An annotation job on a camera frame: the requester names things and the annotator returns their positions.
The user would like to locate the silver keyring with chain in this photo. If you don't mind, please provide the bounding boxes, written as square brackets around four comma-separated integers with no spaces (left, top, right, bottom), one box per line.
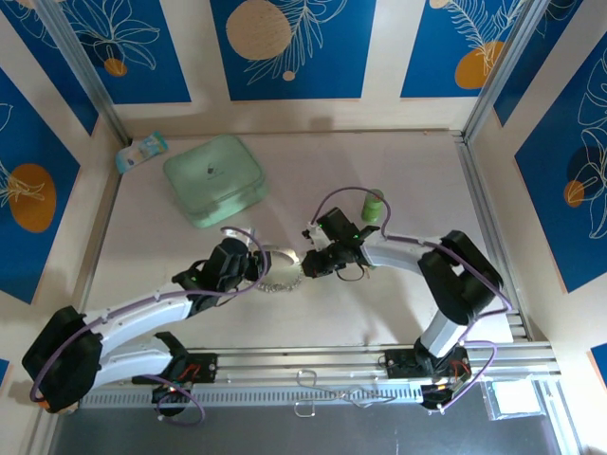
[258,244,307,295]

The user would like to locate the green cylindrical can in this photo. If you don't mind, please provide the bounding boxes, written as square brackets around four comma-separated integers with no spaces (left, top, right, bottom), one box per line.
[360,188,386,223]

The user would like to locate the mint green zip case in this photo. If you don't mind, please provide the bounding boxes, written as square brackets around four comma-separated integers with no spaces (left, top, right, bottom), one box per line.
[162,134,270,231]

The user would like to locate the wet wipes packet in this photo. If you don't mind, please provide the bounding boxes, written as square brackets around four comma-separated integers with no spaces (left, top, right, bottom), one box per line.
[115,131,170,174]

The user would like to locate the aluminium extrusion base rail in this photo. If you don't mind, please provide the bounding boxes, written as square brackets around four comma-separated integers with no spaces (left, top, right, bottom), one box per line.
[184,340,556,383]

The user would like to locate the silver wire hanger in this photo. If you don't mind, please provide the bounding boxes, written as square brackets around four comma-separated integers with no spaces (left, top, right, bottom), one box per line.
[293,369,397,419]

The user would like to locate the grey slotted cable duct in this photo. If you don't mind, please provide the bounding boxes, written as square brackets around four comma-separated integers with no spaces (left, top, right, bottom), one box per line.
[78,382,428,410]

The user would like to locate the aluminium side rail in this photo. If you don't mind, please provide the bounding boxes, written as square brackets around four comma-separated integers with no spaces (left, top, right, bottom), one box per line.
[455,136,530,340]

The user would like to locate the aluminium frame post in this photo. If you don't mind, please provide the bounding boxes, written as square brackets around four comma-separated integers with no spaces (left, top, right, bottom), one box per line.
[35,0,133,146]
[462,0,551,141]

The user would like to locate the grey metal bracket plate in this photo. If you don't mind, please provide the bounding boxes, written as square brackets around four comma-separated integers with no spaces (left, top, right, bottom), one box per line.
[483,380,545,421]

